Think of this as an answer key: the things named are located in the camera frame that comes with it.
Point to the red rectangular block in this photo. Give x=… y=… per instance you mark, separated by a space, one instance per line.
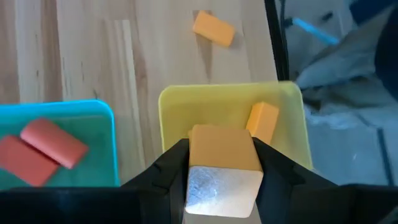
x=25 y=165

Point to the red rounded bar block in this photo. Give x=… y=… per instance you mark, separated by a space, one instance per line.
x=54 y=143

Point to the long orange block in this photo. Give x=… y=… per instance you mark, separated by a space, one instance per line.
x=214 y=28

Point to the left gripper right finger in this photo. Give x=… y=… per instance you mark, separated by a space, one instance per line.
x=295 y=202

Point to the teal plastic bin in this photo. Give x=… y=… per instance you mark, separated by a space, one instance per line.
x=93 y=130

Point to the large orange rectangular block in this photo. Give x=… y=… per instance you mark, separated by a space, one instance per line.
x=262 y=121

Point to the orange cube block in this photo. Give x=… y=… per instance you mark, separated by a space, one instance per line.
x=222 y=155

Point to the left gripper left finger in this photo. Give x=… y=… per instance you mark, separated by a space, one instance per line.
x=155 y=199

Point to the yellow plastic bin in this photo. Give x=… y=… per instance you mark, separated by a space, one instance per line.
x=217 y=105

